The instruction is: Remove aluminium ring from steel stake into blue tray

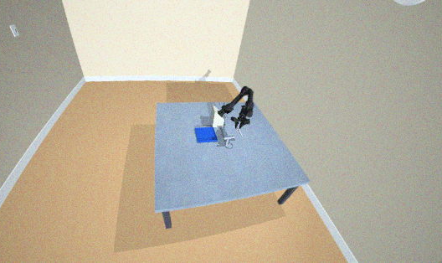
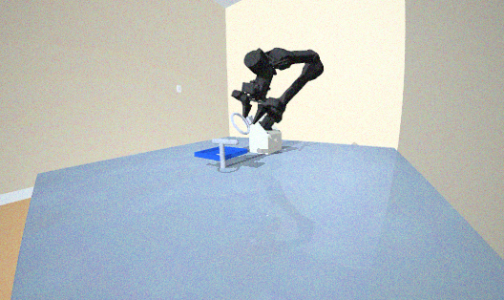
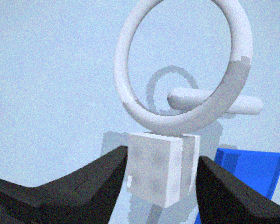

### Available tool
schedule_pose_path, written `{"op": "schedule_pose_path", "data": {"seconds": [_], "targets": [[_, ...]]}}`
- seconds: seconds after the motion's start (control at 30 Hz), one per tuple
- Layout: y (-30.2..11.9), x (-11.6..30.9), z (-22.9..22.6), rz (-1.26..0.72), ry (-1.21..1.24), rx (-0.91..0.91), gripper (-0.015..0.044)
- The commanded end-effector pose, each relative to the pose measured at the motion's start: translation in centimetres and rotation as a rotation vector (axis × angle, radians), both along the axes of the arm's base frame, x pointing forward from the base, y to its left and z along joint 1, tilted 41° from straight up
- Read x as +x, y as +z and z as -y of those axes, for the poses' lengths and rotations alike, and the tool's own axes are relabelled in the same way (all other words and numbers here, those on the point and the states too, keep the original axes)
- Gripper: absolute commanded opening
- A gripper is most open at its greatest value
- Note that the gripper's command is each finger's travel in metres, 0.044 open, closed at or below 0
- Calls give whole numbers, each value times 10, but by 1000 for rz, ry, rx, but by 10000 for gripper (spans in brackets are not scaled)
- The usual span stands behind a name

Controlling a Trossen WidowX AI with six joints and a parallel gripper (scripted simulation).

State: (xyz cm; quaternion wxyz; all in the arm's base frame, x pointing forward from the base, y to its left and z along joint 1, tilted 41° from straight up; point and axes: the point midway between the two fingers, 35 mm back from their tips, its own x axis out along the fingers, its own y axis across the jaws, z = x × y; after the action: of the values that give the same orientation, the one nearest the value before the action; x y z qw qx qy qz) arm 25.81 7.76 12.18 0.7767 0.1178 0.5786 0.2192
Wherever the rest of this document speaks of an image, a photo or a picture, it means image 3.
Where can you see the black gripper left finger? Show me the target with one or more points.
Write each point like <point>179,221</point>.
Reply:
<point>86,196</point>

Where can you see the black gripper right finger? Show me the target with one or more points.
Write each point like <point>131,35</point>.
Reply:
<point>223,199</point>

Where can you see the grey rounded bar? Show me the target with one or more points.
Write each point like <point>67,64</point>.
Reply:
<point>185,99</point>

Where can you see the blue tray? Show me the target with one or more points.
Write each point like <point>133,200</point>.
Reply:
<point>261,170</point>

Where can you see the grey metal ring with small tab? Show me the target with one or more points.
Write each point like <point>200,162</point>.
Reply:
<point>162,164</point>

